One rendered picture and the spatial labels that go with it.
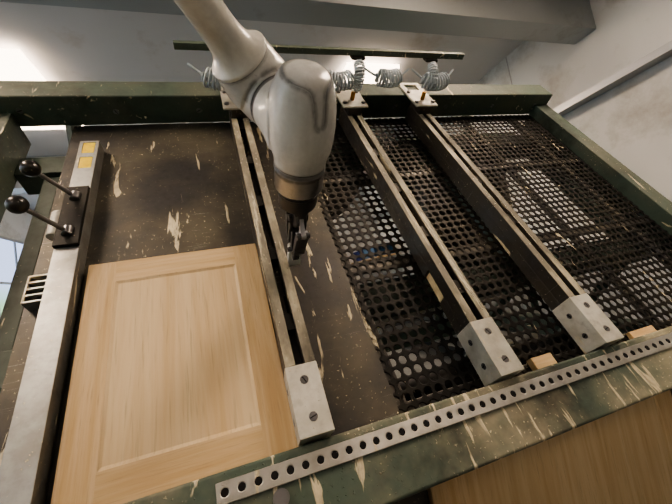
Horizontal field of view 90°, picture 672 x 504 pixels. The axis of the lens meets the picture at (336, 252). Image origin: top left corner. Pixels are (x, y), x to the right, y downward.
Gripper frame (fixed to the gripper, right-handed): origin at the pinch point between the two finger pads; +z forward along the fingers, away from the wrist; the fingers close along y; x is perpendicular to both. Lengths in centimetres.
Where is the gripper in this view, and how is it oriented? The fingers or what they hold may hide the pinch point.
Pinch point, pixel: (294, 254)
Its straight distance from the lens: 78.7
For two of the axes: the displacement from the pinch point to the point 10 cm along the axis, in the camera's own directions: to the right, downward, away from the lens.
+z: -1.4, 6.3, 7.7
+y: -3.0, -7.6, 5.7
